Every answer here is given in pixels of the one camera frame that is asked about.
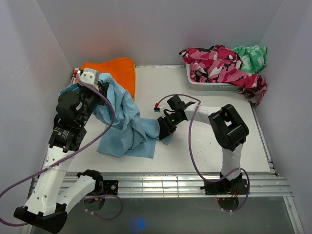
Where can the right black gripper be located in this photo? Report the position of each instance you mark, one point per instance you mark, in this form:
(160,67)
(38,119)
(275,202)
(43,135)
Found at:
(165,129)

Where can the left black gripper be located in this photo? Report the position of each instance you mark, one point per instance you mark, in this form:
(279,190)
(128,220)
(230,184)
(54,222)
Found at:
(101,98)

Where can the light blue trousers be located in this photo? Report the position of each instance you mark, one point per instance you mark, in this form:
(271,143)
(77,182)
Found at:
(130,134)

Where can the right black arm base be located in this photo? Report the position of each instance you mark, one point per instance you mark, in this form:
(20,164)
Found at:
(221,188)

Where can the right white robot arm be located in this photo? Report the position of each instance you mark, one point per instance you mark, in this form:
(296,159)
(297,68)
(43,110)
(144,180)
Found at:
(228,127)

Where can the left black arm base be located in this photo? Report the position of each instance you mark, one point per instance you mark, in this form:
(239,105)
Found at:
(105,187)

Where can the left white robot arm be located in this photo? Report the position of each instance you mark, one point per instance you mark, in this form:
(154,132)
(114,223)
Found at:
(46,207)

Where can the folded yellow patterned trousers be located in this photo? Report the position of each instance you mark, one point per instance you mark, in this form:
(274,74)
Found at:
(134,89)

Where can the folded orange trousers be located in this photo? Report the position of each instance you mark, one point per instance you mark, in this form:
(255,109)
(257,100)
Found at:
(121,69)

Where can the pink camouflage trousers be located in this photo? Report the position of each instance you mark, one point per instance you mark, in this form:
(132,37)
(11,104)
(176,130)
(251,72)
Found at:
(220,64)

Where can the green tie-dye trousers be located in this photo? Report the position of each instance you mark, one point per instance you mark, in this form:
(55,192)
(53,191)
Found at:
(253,58)

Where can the white plastic basket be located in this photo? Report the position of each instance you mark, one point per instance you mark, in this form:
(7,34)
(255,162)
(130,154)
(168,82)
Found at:
(202,86)

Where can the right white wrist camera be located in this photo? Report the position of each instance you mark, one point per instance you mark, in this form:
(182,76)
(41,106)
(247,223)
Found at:
(157,108)

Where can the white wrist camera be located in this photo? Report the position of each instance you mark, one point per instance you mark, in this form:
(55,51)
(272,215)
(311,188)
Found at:
(87,76)
(157,108)

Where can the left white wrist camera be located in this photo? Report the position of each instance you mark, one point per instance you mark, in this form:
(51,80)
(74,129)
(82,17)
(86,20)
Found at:
(87,76)

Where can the aluminium mounting rail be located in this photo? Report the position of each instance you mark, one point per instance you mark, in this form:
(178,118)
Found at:
(188,185)

